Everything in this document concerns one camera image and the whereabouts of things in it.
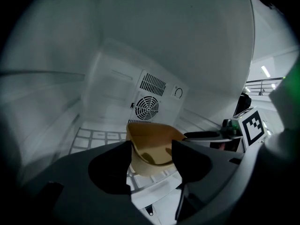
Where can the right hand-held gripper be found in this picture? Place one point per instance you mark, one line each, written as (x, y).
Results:
(252, 128)

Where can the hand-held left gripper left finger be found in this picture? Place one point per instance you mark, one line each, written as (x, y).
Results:
(70, 184)

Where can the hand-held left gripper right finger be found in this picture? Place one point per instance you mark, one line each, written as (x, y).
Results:
(199, 167)

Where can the beige plastic bowl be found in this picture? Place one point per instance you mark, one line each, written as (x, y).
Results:
(152, 137)

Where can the black mini fridge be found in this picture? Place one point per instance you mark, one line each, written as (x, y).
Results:
(164, 43)

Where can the black mezzanine railing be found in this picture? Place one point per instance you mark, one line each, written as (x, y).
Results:
(262, 83)

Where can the person's white printed shirt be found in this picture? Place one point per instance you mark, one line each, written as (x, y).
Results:
(286, 107)

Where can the ceiling strip light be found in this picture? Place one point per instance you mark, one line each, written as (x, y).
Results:
(265, 71)

